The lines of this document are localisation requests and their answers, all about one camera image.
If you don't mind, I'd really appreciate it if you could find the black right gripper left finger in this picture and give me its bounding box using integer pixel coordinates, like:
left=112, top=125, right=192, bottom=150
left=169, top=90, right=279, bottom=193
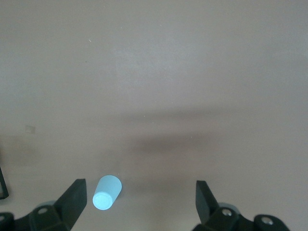
left=0, top=178, right=87, bottom=231

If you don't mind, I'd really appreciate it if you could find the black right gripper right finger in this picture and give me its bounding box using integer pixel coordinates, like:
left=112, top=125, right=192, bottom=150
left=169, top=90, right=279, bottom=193
left=194, top=180, right=289, bottom=231

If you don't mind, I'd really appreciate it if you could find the black wire cup holder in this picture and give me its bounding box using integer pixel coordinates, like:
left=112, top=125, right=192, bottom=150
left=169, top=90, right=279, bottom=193
left=0, top=166, right=10, bottom=200

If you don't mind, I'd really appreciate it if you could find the light blue plastic cup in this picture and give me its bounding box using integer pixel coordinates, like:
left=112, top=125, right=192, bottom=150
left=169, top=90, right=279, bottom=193
left=92, top=175, right=123, bottom=211

